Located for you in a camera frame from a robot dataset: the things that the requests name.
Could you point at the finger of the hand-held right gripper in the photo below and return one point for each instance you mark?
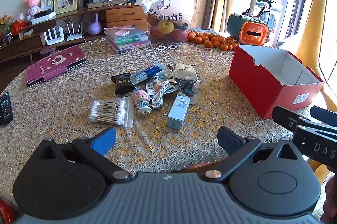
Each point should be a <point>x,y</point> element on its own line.
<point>325,114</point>
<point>313,142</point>

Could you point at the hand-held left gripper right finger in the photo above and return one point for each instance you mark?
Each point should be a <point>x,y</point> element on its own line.
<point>229,143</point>

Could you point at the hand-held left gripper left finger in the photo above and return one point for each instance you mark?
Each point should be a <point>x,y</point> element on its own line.
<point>104,141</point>

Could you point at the bag of cotton swabs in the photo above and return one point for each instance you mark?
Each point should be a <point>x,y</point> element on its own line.
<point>110,110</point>

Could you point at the pink-haired doll figurine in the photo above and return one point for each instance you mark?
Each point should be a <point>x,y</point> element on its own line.
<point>142,102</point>

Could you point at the light blue small box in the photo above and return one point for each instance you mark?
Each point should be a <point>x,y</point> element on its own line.
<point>179,110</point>

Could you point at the black snack packet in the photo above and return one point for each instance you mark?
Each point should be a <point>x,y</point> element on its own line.
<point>122,83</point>

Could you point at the red cardboard box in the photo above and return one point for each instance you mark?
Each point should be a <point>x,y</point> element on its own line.
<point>258,81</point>

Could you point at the clear bag of black bits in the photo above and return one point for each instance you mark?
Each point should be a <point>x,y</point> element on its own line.
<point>185,85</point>

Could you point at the foil snack packet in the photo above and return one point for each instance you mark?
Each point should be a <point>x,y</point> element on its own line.
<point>184,71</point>

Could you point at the person's right hand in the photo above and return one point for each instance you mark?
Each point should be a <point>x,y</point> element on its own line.
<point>331,192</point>

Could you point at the clear tape roll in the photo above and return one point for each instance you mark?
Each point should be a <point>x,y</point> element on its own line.
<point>195,100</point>

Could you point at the blue white packet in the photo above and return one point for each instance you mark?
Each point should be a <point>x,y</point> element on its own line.
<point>144,73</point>

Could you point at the maroon tablet case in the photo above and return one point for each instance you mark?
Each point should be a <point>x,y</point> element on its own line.
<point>52,65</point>

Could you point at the yellow giraffe statue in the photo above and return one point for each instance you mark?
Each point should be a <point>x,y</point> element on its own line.
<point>313,15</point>

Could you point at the black remote control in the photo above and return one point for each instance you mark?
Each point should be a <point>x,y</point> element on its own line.
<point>5,110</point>

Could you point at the pile of tangerines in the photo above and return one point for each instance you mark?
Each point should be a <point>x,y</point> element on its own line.
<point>210,40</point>

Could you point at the small pink box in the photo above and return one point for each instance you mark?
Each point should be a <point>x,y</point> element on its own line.
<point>121,33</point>

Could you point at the white router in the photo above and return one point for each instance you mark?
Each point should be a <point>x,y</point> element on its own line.
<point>54,36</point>
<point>75,34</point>

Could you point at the washing machine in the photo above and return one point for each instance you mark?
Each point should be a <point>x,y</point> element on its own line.
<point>268,18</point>

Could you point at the orange green tissue box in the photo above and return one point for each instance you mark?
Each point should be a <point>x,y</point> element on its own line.
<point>250,31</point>

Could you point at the purple kettlebell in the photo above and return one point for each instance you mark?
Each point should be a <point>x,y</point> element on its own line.
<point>94,27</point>

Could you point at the grey cloth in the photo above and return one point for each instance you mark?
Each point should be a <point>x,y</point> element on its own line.
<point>205,31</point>

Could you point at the red apple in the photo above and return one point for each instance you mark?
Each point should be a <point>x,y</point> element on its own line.
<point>179,34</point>

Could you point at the wooden cabinet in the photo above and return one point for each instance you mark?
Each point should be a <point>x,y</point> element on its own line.
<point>123,15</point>

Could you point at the flat white box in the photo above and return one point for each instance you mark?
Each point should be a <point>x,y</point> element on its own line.
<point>43,19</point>

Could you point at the small photo card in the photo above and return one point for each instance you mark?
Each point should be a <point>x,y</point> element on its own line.
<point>47,3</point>

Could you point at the orange flower bouquet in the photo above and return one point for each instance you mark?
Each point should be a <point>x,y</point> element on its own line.
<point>8,25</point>

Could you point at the white plastic bag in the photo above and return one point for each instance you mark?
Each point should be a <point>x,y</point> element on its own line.
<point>168,2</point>

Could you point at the pink teddy bear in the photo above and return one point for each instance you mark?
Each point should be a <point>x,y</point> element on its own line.
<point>33,3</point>

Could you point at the green photo frame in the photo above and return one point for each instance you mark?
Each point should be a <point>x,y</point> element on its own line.
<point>65,1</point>

